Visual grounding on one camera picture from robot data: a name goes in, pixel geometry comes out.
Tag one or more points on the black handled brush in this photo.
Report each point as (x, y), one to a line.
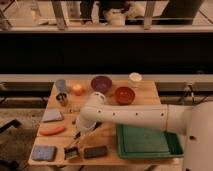
(73, 150)

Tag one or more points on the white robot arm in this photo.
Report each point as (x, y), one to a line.
(195, 122)

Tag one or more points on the green plastic tray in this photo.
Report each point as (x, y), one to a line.
(142, 143)

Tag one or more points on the purple bowl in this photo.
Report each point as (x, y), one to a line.
(101, 84)

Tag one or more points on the red bowl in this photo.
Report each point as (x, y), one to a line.
(124, 96)

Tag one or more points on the white paper cup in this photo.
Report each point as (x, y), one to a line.
(135, 79)

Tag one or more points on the orange apple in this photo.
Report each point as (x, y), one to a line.
(77, 89)

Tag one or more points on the metal spoon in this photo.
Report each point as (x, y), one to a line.
(74, 110)

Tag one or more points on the blue plastic cup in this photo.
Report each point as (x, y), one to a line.
(61, 85)

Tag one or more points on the small metal cup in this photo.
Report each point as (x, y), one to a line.
(62, 99)

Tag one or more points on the grey blue cloth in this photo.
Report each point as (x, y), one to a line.
(52, 115)

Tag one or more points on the orange carrot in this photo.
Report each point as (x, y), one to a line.
(54, 131)

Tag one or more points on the black rectangular sponge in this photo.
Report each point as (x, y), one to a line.
(94, 152)

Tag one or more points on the person in background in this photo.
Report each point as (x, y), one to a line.
(112, 12)

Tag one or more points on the wooden table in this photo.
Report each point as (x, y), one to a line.
(105, 135)

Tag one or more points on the blue sponge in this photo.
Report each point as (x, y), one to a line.
(44, 153)

